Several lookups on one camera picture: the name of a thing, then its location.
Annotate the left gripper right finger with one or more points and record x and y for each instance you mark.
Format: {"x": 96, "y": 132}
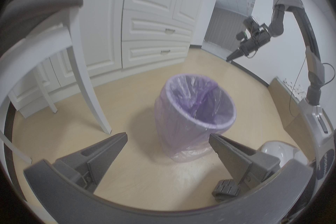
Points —
{"x": 236, "y": 160}

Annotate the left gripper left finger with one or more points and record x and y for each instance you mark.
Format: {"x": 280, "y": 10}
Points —
{"x": 102, "y": 160}

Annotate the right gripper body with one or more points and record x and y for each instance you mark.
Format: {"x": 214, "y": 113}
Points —
{"x": 250, "y": 45}

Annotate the purple plastic bag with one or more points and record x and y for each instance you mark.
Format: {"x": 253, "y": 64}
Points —
{"x": 189, "y": 97}

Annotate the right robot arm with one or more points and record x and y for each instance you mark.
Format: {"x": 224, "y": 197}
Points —
{"x": 309, "y": 41}

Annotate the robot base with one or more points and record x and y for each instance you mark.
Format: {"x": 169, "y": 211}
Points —
{"x": 312, "y": 123}

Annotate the white trash bin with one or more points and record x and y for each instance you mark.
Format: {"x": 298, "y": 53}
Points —
{"x": 170, "y": 133}

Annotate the grey curtain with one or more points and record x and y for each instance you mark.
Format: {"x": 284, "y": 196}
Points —
{"x": 225, "y": 31}

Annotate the grey seat white chair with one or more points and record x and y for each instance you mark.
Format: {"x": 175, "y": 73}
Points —
{"x": 73, "y": 34}

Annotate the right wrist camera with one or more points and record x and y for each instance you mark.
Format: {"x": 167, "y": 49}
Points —
{"x": 241, "y": 35}

